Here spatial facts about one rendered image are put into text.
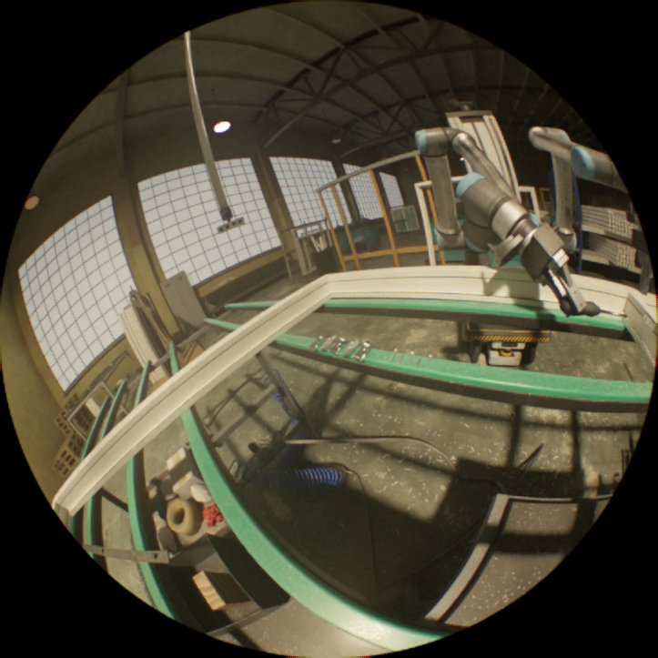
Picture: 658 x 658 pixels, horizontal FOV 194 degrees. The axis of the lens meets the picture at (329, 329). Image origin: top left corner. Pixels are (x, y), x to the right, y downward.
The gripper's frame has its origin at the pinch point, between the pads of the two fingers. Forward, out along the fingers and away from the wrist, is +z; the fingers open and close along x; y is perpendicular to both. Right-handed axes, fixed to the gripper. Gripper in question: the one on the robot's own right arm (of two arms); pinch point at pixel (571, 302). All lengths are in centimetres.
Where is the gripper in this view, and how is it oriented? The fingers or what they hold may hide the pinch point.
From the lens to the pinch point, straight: 45.4
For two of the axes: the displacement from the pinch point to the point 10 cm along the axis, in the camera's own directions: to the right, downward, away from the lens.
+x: 6.8, 1.0, 7.3
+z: 3.2, 8.5, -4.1
